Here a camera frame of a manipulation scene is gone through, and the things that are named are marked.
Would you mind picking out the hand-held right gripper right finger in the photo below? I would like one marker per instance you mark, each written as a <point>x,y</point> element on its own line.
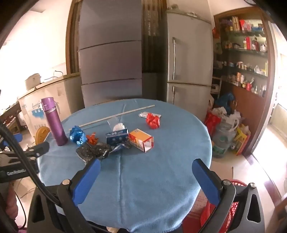
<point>206,183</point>

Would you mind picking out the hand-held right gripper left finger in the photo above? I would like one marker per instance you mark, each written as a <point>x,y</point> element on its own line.
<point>87,179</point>

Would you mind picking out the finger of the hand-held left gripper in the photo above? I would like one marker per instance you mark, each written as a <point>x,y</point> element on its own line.
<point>18,137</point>
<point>39,147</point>

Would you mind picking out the black plastic bag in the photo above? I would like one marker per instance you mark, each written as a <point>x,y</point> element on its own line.
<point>89,151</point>

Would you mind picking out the red plastic basket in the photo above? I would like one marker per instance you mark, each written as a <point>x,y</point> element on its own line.
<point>207,217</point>

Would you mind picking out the blue foil wrapper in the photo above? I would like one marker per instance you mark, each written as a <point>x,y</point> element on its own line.
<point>77,134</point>

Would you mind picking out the orange wrapper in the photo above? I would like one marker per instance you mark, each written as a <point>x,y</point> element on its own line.
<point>92,139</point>

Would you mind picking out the blue silver wrapper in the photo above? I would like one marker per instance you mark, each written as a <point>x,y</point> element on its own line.
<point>117,147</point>

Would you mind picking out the blue tissue box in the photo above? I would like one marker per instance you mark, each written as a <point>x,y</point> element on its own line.
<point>116,137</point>

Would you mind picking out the white paper ball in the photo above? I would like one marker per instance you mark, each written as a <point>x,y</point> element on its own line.
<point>118,127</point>

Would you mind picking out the clear plastic box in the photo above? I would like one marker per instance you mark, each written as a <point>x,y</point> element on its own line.
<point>112,121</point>

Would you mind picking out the orange and white carton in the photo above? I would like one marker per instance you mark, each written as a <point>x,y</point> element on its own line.
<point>139,136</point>

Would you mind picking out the red wrapper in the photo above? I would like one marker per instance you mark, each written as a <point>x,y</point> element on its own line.
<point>153,121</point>

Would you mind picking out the white cigarette packet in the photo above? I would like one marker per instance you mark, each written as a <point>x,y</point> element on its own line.
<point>143,115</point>

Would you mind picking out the yellow plastic stool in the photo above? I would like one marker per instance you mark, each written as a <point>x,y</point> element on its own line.
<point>41,134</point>

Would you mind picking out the brown wooden furniture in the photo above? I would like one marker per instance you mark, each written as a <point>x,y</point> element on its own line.
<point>11,113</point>

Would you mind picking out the purple thermos bottle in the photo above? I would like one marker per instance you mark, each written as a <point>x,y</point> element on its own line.
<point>55,125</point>

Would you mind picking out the white printed cardboard box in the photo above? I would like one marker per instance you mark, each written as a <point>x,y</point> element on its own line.
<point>35,107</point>

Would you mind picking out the large clear water jug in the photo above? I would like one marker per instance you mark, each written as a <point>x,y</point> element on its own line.
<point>222,139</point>

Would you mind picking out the white rice cooker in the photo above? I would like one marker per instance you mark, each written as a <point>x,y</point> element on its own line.
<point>33,81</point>

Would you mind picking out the yellow shopping bag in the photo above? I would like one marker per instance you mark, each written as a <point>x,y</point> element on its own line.
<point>243,139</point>

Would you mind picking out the round table, blue cloth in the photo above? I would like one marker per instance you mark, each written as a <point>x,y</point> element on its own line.
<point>145,179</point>

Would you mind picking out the red shopping bag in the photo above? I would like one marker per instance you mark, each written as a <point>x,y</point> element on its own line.
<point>210,122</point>

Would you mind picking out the thin white rod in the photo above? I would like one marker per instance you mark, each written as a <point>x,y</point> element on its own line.
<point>116,114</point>

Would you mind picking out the white plastic bags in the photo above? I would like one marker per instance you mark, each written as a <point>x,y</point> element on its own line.
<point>233,116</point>

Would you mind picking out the small cardboard box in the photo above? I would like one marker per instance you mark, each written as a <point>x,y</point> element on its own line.
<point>210,103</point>

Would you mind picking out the brown shelf cabinet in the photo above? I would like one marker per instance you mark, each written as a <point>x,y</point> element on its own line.
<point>246,107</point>

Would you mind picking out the blue plastic bag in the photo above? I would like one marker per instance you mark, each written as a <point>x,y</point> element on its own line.
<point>226,99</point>

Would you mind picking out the grey three-door refrigerator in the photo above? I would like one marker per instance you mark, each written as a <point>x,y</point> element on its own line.
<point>109,67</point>

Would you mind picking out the silver two-door refrigerator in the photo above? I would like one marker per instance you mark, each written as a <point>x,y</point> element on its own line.
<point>190,56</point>

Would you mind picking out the assorted shelf bottles and boxes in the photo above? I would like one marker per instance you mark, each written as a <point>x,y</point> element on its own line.
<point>246,42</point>

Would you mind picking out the dark lattice screen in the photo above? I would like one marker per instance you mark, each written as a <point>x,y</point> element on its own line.
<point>153,44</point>

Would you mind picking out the brown wooden door frame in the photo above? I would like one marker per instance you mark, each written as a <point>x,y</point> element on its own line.
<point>71,44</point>

